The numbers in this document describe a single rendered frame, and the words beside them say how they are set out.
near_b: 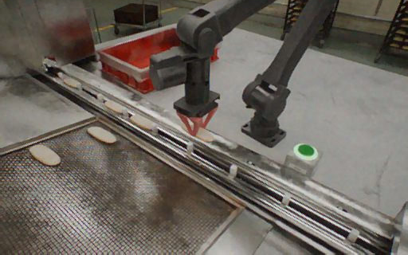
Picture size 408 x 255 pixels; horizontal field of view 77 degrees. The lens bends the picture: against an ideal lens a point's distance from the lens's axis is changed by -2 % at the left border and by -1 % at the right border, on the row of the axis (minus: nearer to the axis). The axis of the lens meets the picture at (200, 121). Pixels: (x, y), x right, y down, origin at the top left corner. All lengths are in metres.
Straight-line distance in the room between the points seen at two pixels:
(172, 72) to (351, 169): 0.55
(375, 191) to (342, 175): 0.08
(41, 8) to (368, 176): 1.24
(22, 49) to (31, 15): 0.13
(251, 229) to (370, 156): 0.48
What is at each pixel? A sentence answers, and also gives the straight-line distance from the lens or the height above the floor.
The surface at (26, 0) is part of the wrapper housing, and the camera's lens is 1.22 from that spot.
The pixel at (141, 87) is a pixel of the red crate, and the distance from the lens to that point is 1.04.
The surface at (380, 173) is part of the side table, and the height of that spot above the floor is 0.82.
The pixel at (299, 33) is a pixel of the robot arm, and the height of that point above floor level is 1.13.
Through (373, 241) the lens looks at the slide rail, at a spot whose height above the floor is 0.85.
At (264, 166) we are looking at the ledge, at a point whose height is 0.86.
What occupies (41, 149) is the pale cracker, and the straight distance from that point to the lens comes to 0.71.
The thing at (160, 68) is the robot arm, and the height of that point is 1.13.
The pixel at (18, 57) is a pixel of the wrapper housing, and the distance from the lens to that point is 1.24.
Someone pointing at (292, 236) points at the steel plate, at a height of 0.82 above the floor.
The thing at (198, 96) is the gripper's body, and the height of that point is 1.04.
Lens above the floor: 1.34
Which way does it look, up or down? 36 degrees down
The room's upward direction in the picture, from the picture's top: straight up
